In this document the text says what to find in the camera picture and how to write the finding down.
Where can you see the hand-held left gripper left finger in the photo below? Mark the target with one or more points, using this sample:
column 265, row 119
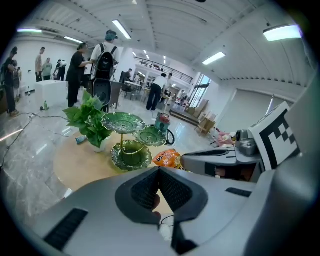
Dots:
column 100, row 212

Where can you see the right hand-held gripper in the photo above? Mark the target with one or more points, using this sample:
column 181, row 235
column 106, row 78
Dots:
column 275, row 140

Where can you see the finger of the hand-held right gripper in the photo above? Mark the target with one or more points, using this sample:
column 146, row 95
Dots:
column 195, row 162

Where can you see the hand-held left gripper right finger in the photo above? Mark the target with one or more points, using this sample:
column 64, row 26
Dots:
column 220, row 215

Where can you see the orange snack packet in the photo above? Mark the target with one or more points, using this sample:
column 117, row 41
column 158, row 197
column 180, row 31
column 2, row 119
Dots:
column 166, row 158

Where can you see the green leaf-shaped plate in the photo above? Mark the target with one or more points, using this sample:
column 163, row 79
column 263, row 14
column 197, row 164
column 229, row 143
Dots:
column 122, row 122

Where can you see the person's left hand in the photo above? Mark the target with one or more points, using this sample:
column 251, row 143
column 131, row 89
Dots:
column 157, row 202

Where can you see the pink plush toy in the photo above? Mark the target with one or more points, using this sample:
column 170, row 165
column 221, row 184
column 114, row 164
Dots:
column 222, row 138

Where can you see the grey roller blind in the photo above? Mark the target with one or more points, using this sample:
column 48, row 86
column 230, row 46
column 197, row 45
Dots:
column 281, row 102
column 245, row 110

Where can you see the low wooden platform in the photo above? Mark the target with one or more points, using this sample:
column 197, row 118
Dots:
column 185, row 117

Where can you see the red green vacuum cleaner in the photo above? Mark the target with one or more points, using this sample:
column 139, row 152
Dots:
column 162, row 122

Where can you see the pale blue small packet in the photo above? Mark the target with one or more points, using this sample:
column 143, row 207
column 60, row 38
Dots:
column 81, row 140

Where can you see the black balcony railing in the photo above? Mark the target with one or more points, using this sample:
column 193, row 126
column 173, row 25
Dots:
column 175, row 73

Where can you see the ceiling strip light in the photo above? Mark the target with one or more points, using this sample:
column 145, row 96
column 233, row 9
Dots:
column 121, row 29
column 30, row 30
column 214, row 58
column 73, row 39
column 282, row 33

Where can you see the potted green plant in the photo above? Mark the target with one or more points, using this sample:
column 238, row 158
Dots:
column 87, row 117

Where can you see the white table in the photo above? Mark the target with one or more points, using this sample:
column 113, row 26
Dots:
column 132, row 83

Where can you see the dark brown cabinet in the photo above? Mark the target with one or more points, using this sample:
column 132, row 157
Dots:
column 117, row 93

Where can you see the pale green bottle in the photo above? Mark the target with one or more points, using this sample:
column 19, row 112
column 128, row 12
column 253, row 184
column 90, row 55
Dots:
column 45, row 106

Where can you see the white cube plinth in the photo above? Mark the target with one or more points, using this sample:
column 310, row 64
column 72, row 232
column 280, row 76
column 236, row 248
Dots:
column 50, row 92

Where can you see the black backpack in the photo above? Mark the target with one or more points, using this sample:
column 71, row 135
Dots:
column 105, row 65

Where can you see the grey fisheye camera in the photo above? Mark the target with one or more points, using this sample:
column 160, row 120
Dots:
column 246, row 143

